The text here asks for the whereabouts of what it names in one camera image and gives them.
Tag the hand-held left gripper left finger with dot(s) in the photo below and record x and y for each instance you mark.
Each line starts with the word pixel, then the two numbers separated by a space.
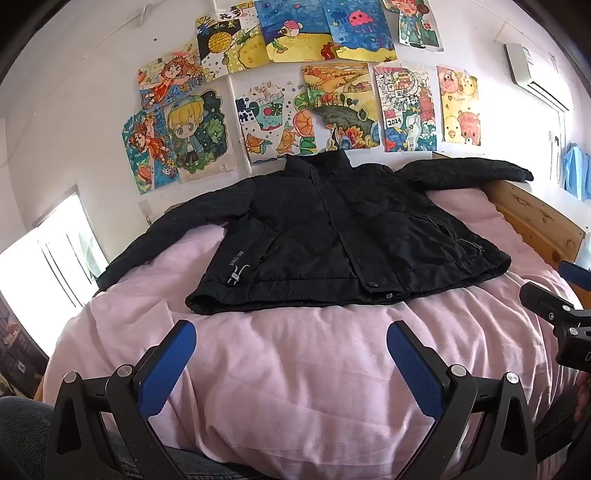
pixel 164 369

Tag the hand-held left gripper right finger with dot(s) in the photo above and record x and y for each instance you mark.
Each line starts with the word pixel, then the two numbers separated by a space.
pixel 415 364

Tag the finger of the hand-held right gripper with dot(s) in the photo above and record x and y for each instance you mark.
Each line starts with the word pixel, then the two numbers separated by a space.
pixel 575 276
pixel 545 300

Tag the black padded jacket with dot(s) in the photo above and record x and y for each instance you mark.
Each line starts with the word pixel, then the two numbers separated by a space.
pixel 323 240

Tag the person's right hand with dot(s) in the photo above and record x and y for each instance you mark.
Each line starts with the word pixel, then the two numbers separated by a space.
pixel 584 397

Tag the blue hanging cloth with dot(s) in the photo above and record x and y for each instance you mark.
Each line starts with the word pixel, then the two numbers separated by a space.
pixel 579 170

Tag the pink bed sheet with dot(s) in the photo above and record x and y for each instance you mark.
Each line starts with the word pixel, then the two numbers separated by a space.
pixel 300 369

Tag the dark printed panel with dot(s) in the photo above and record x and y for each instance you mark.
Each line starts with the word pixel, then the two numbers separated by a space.
pixel 18 346

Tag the bright window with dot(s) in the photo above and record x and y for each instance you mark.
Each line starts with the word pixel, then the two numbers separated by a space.
pixel 51 258

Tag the pink pigs drawing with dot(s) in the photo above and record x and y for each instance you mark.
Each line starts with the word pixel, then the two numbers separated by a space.
pixel 459 106

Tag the white air conditioner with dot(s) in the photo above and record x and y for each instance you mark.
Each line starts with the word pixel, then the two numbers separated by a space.
pixel 526 64

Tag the underwater girl drawing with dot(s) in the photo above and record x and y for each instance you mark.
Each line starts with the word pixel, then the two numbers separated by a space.
pixel 147 152

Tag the city buildings drawing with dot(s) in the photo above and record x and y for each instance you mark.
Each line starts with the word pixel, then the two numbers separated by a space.
pixel 406 110

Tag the blond child drawing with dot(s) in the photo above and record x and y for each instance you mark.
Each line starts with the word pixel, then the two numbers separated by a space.
pixel 196 134

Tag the field landscape drawing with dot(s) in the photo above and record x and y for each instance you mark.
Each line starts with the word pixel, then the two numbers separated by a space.
pixel 341 106

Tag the fruit drink drawing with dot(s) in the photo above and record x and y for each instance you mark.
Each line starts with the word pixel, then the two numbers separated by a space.
pixel 272 122

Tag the orange-haired girl drawing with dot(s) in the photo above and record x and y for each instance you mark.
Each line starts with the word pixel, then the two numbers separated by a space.
pixel 168 76

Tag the green-clothed figure drawing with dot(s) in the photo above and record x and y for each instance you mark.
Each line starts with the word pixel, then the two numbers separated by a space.
pixel 415 23

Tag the pink jellyfish drawing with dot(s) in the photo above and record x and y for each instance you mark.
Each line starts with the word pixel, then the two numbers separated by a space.
pixel 360 27

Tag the pineapple drawing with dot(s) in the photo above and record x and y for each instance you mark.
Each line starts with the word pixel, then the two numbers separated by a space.
pixel 231 41

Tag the fish on beach drawing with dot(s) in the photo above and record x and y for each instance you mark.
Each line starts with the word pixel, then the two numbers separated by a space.
pixel 295 32

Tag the wooden bed frame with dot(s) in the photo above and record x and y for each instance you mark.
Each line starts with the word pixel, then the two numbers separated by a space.
pixel 535 217

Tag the white wall socket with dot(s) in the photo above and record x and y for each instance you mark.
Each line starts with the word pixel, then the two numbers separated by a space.
pixel 146 213

